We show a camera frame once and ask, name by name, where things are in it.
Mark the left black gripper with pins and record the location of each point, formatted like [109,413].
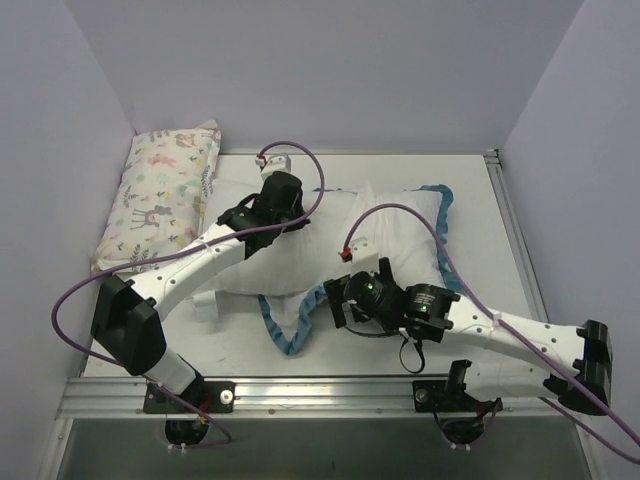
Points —
[288,220]

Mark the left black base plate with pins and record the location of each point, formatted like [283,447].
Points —
[217,397]

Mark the right aluminium side rail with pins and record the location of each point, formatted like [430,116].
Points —
[515,236]

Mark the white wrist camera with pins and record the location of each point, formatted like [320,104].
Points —
[360,252]
[274,163]

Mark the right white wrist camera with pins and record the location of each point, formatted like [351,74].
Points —
[360,252]

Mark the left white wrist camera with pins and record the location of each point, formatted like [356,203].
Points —
[274,163]

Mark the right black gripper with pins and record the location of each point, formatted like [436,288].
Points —
[335,301]

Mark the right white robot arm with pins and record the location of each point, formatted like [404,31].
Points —
[572,364]

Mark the animal print white pillow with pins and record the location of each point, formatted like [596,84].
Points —
[160,202]

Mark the aluminium mounting rail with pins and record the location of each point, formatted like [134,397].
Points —
[295,397]

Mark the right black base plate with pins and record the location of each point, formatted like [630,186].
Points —
[438,396]

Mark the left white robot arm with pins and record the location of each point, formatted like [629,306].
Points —
[128,316]

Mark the blue white plush pillowcase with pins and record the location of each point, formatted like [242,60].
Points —
[408,227]

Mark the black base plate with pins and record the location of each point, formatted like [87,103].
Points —
[438,396]
[217,397]

